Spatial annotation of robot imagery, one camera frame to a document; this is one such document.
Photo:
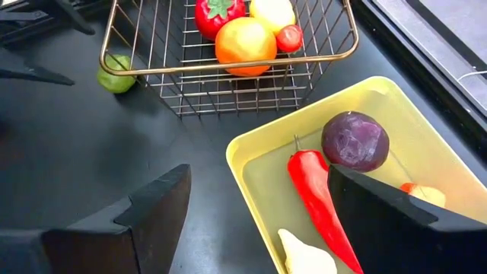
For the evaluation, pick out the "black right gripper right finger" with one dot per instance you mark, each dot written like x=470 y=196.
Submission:
x=399 y=243

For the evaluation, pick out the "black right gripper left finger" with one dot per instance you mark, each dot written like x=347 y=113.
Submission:
x=144 y=236

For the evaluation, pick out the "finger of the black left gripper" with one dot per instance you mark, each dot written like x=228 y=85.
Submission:
x=30 y=72
x=80 y=19

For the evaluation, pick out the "yellow squash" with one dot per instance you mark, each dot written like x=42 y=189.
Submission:
x=431 y=196

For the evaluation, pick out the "green pepper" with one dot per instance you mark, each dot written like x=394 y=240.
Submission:
x=114 y=81

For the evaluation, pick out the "long red pepper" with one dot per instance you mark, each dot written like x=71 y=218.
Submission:
x=316 y=190

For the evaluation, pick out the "purple onion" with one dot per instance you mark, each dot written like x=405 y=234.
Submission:
x=354 y=141

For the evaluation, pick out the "large red green-stemmed fruit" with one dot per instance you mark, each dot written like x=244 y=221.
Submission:
x=213 y=26

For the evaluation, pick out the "round orange fruit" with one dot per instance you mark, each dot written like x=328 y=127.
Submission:
x=245 y=43

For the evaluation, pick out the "yellow lemon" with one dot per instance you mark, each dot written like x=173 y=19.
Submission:
x=272 y=15

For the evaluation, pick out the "small red tomato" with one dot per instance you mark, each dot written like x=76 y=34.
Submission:
x=289 y=38

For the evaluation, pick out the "pale white pointed vegetable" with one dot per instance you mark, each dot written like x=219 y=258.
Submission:
x=304 y=255

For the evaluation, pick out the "yellow translucent plastic bin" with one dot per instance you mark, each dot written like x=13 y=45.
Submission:
x=266 y=182

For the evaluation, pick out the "metal rig frame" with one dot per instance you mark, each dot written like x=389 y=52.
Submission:
x=418 y=76

